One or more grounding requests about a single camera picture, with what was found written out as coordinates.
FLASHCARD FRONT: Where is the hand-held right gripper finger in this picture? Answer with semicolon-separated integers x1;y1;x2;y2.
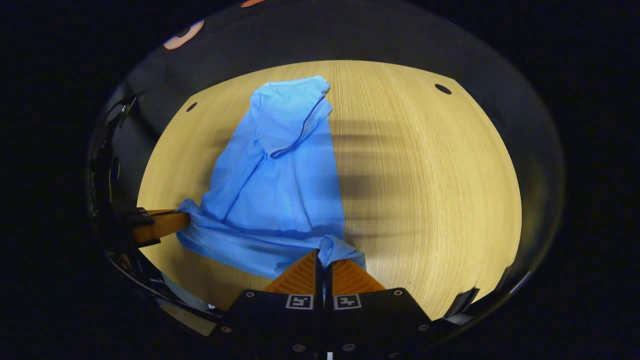
325;258;434;358
210;249;325;358

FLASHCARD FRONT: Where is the light blue polo T-shirt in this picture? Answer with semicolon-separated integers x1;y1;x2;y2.
176;75;367;280

